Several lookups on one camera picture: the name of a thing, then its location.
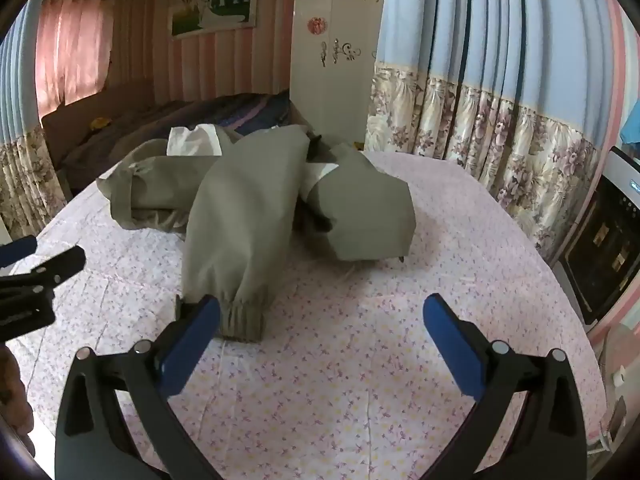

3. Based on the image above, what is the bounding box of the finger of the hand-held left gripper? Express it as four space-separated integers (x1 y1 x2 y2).
0 247 87 307
0 235 39 269

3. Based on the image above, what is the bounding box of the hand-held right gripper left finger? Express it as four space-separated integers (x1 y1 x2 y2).
54 294 223 480

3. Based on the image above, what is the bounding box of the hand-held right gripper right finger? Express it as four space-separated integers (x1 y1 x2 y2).
422 294 587 480

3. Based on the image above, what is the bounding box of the olive green jacket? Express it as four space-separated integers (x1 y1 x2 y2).
96 124 417 343

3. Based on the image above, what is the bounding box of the person's left hand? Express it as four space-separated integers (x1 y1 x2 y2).
0 346 35 456

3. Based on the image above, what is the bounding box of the blue floral curtain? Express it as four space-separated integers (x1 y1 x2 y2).
0 10 68 238
362 0 628 261

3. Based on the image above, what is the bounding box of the pink floral bed sheet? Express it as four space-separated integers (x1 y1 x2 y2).
7 152 608 480

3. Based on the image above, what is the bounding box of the black white water dispenser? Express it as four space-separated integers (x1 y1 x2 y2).
557 146 640 326

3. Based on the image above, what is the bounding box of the pink window curtain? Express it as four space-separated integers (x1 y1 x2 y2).
35 0 113 113

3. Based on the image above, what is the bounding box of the striped blue pink blanket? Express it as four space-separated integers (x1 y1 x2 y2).
220 92 293 133

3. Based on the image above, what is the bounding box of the white wardrobe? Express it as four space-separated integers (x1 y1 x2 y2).
290 0 388 153

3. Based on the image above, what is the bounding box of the blue hanging object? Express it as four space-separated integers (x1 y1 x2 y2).
621 110 640 147

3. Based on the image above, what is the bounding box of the landscape wall picture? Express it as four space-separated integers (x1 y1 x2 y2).
171 0 259 38

